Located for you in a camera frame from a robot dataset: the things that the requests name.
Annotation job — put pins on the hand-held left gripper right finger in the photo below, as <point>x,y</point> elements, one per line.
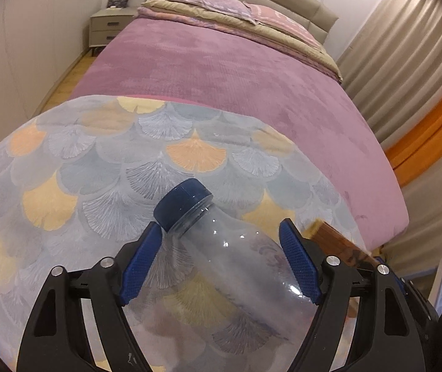
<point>298,263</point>

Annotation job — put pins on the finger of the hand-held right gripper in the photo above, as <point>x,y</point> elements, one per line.
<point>418,302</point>

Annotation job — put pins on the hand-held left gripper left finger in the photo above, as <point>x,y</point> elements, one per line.
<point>139,267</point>

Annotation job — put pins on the clear bottle with blue cap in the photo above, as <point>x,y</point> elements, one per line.
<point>236,271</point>

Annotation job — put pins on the brown wooden board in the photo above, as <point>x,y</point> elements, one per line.
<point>337,242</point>

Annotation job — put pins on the fan pattern tablecloth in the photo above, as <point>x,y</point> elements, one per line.
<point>89,170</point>

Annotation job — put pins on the orange curtain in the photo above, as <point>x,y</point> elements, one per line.
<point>430,139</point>

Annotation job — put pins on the purple bed blanket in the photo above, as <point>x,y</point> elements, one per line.
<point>244,97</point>

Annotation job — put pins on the beige folded quilt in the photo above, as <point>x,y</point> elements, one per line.
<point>321,62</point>

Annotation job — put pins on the grey nightstand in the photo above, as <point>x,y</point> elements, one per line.
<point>108,27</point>

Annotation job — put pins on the pink pillow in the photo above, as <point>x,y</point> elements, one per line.
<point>279,19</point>

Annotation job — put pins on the beige curtain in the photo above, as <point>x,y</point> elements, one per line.
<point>399,38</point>

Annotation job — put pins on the beige padded headboard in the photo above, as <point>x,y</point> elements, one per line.
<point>314,11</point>

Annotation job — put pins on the white wardrobe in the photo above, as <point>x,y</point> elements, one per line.
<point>11,46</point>

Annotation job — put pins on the purple pillow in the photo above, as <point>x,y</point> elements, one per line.
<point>201,0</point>

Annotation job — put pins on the dark picture frame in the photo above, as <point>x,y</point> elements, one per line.
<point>118,2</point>

